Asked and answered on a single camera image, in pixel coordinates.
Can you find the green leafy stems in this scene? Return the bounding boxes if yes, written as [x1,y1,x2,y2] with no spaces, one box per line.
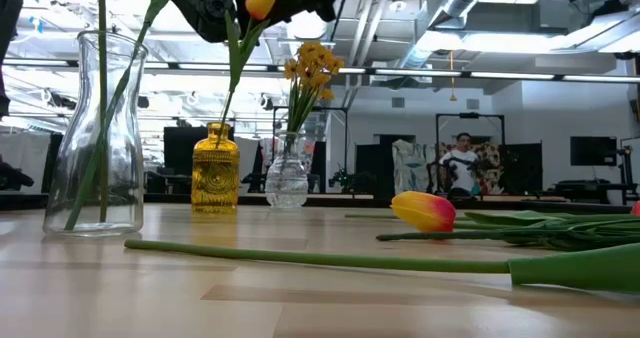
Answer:
[374,217,640,253]

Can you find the long green stem foreground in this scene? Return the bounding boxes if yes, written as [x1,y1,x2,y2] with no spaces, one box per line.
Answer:
[123,238,640,295]

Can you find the amber glass vase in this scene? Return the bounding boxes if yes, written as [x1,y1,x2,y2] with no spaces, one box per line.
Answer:
[190,121,241,216]

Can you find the clear ribbed glass vase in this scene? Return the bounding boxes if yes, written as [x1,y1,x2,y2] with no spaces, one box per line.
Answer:
[264,130,310,209]

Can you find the black display panel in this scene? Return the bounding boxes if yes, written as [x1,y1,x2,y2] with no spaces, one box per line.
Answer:
[163,126,209,177]

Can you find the clear smooth glass carafe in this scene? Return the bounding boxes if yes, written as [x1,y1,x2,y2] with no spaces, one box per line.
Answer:
[42,29,150,238]

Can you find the long ceiling light strip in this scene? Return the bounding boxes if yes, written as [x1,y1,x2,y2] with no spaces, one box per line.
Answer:
[562,74,640,84]
[469,71,557,81]
[374,68,464,78]

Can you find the white cloth cover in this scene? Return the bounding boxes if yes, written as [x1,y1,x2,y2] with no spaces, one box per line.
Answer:
[0,131,51,195]

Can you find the white teal patterned cloth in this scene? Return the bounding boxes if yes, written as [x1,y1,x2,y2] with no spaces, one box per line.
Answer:
[391,138,437,195]

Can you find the hanging yellow pendant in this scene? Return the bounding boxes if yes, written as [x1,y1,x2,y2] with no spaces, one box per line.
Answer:
[448,50,459,103]

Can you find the person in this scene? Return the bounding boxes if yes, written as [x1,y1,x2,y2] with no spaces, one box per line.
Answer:
[438,131,484,199]

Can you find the brown floral patterned cloth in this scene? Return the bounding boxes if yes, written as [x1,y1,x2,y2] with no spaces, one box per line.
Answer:
[438,141,503,195]

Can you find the black desk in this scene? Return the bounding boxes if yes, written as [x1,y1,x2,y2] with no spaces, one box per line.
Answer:
[552,177,640,207]

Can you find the black background rig frame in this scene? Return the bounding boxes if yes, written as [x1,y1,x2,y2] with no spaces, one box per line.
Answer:
[434,111,506,194]
[272,105,350,189]

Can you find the black metal rig frame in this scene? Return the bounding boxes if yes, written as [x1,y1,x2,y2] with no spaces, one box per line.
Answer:
[0,191,640,217]

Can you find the black wall monitor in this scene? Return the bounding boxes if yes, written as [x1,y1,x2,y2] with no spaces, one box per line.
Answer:
[569,135,619,168]

